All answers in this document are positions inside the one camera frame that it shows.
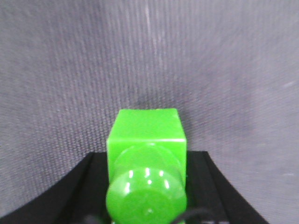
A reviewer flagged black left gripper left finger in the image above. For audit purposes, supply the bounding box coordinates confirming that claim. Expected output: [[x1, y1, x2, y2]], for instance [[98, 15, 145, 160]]
[[0, 152, 110, 224]]

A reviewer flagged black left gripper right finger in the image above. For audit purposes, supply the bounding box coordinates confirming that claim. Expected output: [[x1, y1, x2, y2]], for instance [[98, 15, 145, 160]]
[[186, 151, 268, 224]]

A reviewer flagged green block with knob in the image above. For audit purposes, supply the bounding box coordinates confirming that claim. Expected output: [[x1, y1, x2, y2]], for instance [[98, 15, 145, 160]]
[[106, 108, 187, 224]]

